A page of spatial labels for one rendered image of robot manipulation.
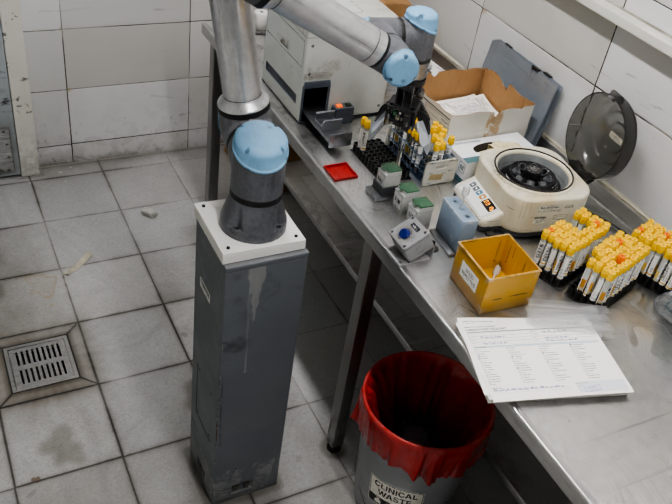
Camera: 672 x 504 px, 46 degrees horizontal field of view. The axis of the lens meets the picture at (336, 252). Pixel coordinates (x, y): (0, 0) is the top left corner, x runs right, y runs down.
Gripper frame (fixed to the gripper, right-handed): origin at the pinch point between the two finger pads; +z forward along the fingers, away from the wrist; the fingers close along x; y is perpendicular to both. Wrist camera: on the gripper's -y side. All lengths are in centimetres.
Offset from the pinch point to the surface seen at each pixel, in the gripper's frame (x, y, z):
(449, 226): 17.7, 17.1, 7.3
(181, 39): -117, -120, 45
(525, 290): 37.4, 31.7, 8.2
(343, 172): -13.1, -1.0, 12.1
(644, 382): 64, 43, 13
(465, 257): 23.3, 31.2, 4.4
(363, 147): -10.7, -10.3, 8.8
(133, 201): -116, -73, 98
